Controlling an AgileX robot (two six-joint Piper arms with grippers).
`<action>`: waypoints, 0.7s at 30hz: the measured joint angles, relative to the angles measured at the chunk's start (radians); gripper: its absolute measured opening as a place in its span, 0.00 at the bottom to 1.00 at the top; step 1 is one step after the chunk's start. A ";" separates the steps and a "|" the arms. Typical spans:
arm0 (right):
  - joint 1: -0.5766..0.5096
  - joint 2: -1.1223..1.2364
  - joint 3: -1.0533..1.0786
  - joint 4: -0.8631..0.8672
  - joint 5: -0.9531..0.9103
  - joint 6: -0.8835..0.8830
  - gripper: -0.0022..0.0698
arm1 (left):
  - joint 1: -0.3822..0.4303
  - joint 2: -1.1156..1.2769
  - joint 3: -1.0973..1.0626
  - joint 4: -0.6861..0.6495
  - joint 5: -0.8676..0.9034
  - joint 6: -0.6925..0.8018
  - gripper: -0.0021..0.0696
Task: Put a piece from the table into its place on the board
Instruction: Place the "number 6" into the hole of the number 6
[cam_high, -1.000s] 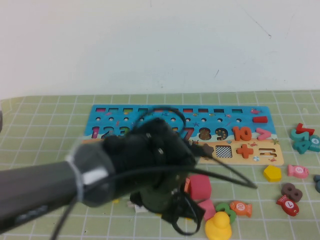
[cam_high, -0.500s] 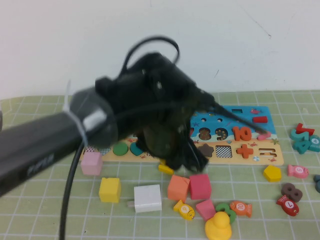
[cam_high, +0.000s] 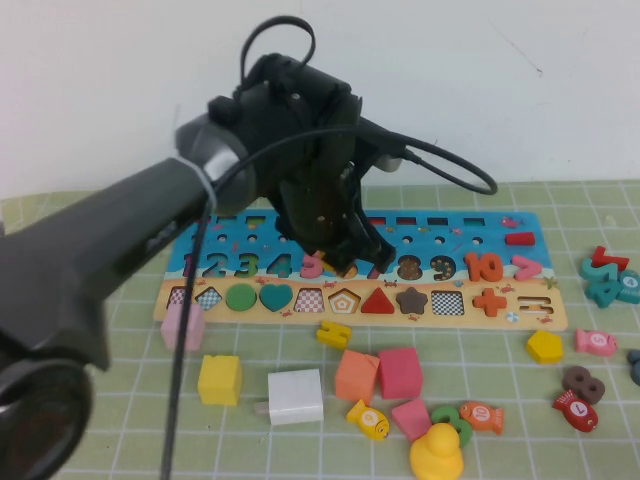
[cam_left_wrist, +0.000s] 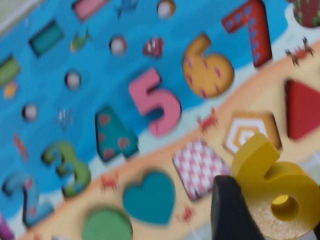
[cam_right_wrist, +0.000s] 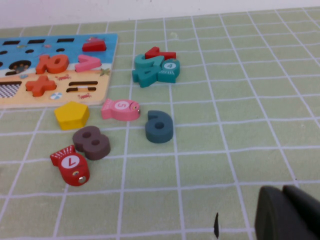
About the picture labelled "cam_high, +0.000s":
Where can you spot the teal number four piece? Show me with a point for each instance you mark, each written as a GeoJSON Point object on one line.
{"type": "Point", "coordinates": [602, 293]}

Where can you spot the red block piece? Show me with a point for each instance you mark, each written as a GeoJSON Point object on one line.
{"type": "Point", "coordinates": [520, 238]}

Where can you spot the yellow cube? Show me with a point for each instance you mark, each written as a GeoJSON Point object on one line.
{"type": "Point", "coordinates": [220, 380]}

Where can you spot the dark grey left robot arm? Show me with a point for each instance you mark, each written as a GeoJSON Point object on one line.
{"type": "Point", "coordinates": [100, 240]}

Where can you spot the pink fish marked five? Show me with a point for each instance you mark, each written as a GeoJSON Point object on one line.
{"type": "Point", "coordinates": [595, 342]}

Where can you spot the red fish marked seven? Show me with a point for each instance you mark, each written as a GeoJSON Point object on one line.
{"type": "Point", "coordinates": [575, 411]}

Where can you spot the pink greater-than sign piece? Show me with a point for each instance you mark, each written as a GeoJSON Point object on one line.
{"type": "Point", "coordinates": [525, 268]}

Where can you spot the orange fish marked ten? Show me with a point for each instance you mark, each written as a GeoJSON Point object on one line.
{"type": "Point", "coordinates": [482, 417]}

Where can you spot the white charger block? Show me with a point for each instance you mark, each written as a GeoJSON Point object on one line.
{"type": "Point", "coordinates": [295, 397]}

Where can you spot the orange cube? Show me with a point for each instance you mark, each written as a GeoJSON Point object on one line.
{"type": "Point", "coordinates": [356, 375]}

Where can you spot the red number one piece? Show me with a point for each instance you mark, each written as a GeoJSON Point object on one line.
{"type": "Point", "coordinates": [607, 258]}

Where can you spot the light pink cube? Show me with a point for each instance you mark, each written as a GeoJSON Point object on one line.
{"type": "Point", "coordinates": [169, 330]}

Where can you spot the green circle piece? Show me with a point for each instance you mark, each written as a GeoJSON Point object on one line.
{"type": "Point", "coordinates": [241, 296]}

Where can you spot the slate blue number piece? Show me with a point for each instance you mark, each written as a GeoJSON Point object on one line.
{"type": "Point", "coordinates": [635, 370]}

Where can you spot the white zip tie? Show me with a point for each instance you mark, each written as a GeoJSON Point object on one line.
{"type": "Point", "coordinates": [202, 180]}

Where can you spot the brown number eight piece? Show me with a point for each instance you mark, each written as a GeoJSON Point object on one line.
{"type": "Point", "coordinates": [583, 385]}

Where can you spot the pink number five piece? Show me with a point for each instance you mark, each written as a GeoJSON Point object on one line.
{"type": "Point", "coordinates": [312, 265]}

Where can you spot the brown star piece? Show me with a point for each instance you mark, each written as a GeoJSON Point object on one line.
{"type": "Point", "coordinates": [412, 300]}

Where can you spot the green grid table mat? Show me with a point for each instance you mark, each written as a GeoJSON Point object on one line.
{"type": "Point", "coordinates": [525, 440]}

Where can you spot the orange plus sign piece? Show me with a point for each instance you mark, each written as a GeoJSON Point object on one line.
{"type": "Point", "coordinates": [489, 302]}

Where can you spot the red triangle piece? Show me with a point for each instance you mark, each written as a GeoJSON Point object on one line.
{"type": "Point", "coordinates": [377, 303]}

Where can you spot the teal heart piece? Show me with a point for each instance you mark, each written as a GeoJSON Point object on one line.
{"type": "Point", "coordinates": [276, 296]}

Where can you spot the pink block piece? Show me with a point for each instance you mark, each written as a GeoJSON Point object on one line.
{"type": "Point", "coordinates": [410, 417]}

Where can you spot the yellow number six piece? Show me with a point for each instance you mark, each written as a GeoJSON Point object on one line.
{"type": "Point", "coordinates": [330, 264]}

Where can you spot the teal curved number piece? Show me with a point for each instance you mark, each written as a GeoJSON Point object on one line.
{"type": "Point", "coordinates": [595, 272]}

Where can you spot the orange number ten piece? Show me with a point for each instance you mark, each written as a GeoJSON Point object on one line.
{"type": "Point", "coordinates": [482, 266]}

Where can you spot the yellow pentagon piece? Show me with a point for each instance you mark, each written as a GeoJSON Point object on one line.
{"type": "Point", "coordinates": [544, 346]}

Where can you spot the green number three piece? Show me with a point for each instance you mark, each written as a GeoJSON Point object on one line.
{"type": "Point", "coordinates": [442, 414]}

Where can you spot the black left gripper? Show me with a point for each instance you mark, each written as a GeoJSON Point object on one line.
{"type": "Point", "coordinates": [295, 150]}

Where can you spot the yellow fish marked nine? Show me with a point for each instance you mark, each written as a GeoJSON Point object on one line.
{"type": "Point", "coordinates": [369, 419]}

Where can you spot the teal fish marked four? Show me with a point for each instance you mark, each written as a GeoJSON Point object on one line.
{"type": "Point", "coordinates": [631, 287]}

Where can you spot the yellow equals sign piece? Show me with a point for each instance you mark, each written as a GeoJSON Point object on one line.
{"type": "Point", "coordinates": [332, 333]}

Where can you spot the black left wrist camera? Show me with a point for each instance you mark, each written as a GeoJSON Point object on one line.
{"type": "Point", "coordinates": [387, 161]}

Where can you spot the colourful wooden puzzle board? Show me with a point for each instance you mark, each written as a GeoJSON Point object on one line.
{"type": "Point", "coordinates": [450, 320]}

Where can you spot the magenta red cube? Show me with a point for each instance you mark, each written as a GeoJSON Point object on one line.
{"type": "Point", "coordinates": [400, 372]}

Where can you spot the yellow rubber duck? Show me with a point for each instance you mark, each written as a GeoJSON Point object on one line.
{"type": "Point", "coordinates": [437, 452]}

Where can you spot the red number seven piece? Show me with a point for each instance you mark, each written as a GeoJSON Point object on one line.
{"type": "Point", "coordinates": [372, 272]}

